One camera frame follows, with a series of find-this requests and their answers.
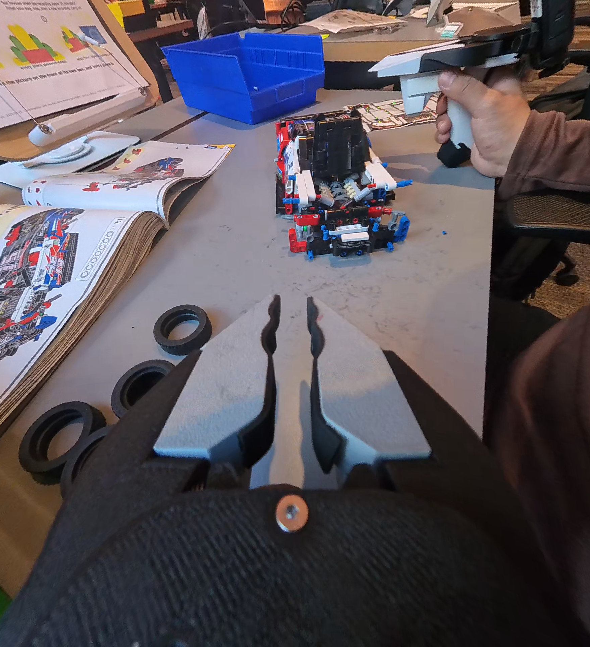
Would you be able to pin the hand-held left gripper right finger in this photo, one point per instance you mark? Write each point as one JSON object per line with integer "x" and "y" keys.
{"x": 371, "y": 404}

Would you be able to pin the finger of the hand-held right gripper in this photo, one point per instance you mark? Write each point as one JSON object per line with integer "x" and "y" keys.
{"x": 406, "y": 60}

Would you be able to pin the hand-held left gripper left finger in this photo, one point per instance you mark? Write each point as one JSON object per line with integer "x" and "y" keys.
{"x": 219, "y": 404}

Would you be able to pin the toy brick race car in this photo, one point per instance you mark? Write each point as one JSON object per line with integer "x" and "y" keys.
{"x": 335, "y": 151}

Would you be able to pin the person's right forearm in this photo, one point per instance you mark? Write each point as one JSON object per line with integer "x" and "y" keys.
{"x": 568, "y": 146}

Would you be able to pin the grey desk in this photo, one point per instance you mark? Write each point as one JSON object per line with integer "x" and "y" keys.
{"x": 224, "y": 273}

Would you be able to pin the person's right hand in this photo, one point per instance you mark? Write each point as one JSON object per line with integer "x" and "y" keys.
{"x": 492, "y": 121}

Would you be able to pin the neighbouring beige table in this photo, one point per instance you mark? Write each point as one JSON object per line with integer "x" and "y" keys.
{"x": 376, "y": 55}

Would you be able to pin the small teal packet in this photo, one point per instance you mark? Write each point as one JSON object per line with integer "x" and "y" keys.
{"x": 451, "y": 32}

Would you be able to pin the printed sticker sheet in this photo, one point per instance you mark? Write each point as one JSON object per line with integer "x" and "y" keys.
{"x": 386, "y": 114}

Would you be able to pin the scattered printed papers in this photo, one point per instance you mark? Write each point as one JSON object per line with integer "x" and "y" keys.
{"x": 350, "y": 20}

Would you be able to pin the black toy tyre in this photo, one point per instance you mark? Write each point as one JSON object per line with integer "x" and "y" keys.
{"x": 120, "y": 394}
{"x": 166, "y": 338}
{"x": 75, "y": 465}
{"x": 30, "y": 450}

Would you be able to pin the blue plastic bin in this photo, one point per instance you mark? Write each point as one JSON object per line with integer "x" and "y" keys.
{"x": 224, "y": 76}

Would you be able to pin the person's brown shirt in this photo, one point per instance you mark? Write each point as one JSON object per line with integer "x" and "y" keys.
{"x": 568, "y": 455}

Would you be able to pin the toy car instruction booklet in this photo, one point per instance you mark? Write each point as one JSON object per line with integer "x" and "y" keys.
{"x": 47, "y": 278}

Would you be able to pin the yellow-cornered white booklet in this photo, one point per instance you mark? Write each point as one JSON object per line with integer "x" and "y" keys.
{"x": 189, "y": 161}

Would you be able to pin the tan clipboard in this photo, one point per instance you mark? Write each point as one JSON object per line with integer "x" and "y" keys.
{"x": 138, "y": 60}

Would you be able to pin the white stand base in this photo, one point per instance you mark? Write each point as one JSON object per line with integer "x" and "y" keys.
{"x": 98, "y": 146}

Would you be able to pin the printed instruction sheet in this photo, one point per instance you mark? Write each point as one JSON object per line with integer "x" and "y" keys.
{"x": 47, "y": 76}

